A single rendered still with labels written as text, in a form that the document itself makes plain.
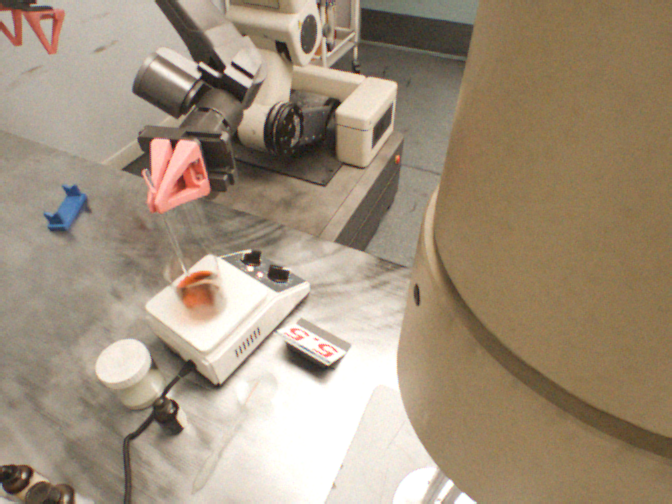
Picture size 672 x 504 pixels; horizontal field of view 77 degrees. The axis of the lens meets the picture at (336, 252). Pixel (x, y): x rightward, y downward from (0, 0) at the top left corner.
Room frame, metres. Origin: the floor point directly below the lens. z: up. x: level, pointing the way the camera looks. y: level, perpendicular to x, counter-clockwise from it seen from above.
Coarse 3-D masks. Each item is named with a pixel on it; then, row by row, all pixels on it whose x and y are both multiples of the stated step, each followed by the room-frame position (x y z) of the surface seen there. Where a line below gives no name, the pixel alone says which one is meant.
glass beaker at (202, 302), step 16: (176, 256) 0.35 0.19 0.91; (192, 256) 0.36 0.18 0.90; (208, 256) 0.35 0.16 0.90; (176, 272) 0.34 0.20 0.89; (192, 272) 0.35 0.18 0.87; (176, 288) 0.29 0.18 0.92; (192, 288) 0.30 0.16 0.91; (208, 288) 0.31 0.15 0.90; (224, 288) 0.33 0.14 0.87; (192, 304) 0.30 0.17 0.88; (208, 304) 0.30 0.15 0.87; (224, 304) 0.32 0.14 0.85; (192, 320) 0.30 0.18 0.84; (208, 320) 0.30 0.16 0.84
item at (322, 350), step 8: (288, 328) 0.33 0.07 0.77; (296, 328) 0.34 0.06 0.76; (288, 336) 0.31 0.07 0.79; (296, 336) 0.32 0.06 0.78; (304, 336) 0.32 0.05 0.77; (312, 336) 0.33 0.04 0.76; (304, 344) 0.30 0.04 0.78; (312, 344) 0.30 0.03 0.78; (320, 344) 0.31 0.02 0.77; (328, 344) 0.31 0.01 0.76; (320, 352) 0.29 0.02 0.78; (328, 352) 0.29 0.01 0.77; (336, 352) 0.30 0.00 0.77
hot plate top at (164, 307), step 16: (224, 272) 0.38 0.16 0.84; (240, 272) 0.38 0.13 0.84; (240, 288) 0.35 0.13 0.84; (256, 288) 0.35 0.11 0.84; (160, 304) 0.33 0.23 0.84; (176, 304) 0.33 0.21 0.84; (240, 304) 0.33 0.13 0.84; (256, 304) 0.33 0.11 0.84; (160, 320) 0.30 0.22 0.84; (176, 320) 0.30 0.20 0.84; (224, 320) 0.30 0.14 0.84; (240, 320) 0.30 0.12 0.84; (192, 336) 0.28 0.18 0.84; (208, 336) 0.28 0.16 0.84; (224, 336) 0.28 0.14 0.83; (208, 352) 0.26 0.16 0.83
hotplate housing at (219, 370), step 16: (224, 256) 0.44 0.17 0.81; (304, 288) 0.40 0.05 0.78; (272, 304) 0.34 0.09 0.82; (288, 304) 0.37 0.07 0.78; (256, 320) 0.32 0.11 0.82; (272, 320) 0.34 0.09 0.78; (160, 336) 0.31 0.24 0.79; (176, 336) 0.29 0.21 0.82; (240, 336) 0.29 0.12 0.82; (256, 336) 0.31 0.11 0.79; (176, 352) 0.30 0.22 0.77; (192, 352) 0.27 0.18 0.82; (224, 352) 0.27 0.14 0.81; (240, 352) 0.29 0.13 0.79; (192, 368) 0.27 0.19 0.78; (208, 368) 0.25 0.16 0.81; (224, 368) 0.26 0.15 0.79
